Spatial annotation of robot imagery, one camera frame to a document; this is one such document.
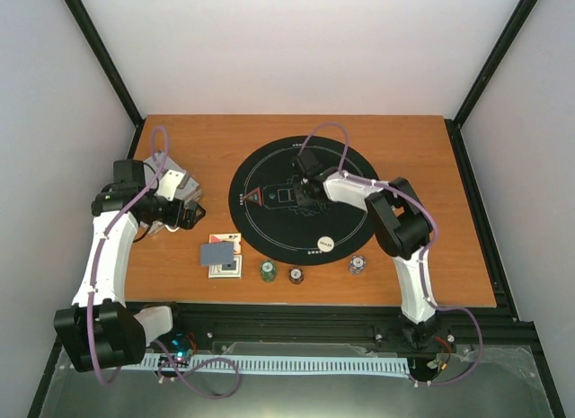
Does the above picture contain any orange poker chip stack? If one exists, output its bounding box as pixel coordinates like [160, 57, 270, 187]
[288, 267, 304, 284]

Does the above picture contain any green poker chip stack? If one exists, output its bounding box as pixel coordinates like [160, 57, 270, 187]
[260, 260, 277, 282]

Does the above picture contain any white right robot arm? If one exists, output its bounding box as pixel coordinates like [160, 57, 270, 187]
[294, 165, 439, 351]

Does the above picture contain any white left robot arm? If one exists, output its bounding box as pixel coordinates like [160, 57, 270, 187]
[54, 151, 206, 374]

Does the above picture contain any blue backed card deck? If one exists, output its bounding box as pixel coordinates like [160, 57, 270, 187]
[200, 242, 234, 267]

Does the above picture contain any black round poker mat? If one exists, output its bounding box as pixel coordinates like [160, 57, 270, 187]
[228, 136, 374, 266]

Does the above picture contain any white dealer button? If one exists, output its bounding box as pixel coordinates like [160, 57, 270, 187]
[316, 236, 335, 253]

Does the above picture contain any blue poker chip stack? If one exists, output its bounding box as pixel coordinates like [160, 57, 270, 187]
[349, 255, 367, 275]

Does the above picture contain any metal front tray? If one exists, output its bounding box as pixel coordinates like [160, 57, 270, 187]
[39, 343, 553, 417]

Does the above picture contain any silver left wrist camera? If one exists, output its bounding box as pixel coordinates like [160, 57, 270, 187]
[156, 169, 189, 201]

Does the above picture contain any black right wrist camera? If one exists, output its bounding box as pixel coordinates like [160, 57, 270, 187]
[292, 150, 325, 181]

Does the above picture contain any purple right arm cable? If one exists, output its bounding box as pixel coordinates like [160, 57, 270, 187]
[299, 121, 484, 388]

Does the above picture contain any light blue cable duct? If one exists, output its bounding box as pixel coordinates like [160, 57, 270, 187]
[123, 353, 409, 378]

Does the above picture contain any black left rear frame post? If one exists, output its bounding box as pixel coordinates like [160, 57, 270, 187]
[64, 0, 144, 128]

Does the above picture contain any black frame post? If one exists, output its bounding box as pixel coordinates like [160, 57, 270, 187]
[453, 0, 539, 130]
[64, 0, 144, 128]

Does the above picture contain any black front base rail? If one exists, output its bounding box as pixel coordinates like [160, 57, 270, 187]
[160, 303, 543, 355]

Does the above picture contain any black right frame rail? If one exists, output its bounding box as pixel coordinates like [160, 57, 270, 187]
[444, 119, 518, 321]

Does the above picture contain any black right rear frame post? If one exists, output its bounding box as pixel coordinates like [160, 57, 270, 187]
[453, 0, 539, 130]

